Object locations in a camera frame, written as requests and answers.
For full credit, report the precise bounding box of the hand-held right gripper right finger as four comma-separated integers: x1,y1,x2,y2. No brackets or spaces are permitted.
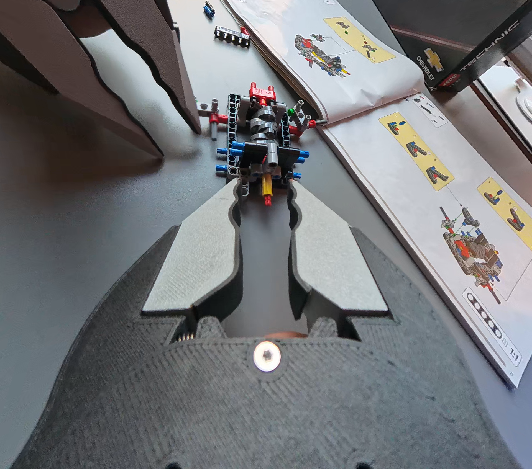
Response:
288,182,389,333

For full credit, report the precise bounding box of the black lego beam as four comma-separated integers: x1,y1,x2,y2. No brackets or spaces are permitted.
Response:
214,25,252,48

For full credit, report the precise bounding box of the white monitor stand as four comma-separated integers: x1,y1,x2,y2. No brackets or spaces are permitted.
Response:
474,62,532,141

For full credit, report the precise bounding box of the lego chassis assembly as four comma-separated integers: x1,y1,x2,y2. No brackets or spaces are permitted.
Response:
197,82,329,208

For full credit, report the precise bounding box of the white instruction booklet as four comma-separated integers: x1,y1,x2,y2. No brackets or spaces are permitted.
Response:
201,0,532,388

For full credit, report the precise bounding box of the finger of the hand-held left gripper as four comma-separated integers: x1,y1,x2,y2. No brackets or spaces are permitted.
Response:
88,0,203,135
0,0,165,160

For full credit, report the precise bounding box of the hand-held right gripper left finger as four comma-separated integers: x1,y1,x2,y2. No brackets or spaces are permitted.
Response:
141,178,244,322

